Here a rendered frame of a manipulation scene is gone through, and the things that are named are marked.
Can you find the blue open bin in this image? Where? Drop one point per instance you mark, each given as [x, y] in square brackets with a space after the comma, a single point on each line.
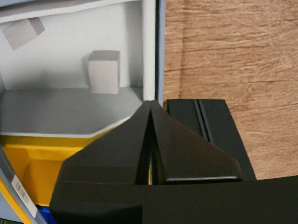
[47, 216]

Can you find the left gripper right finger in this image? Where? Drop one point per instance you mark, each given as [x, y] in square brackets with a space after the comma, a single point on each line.
[184, 157]

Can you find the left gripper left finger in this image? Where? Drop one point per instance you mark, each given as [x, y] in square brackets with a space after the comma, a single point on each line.
[117, 155]

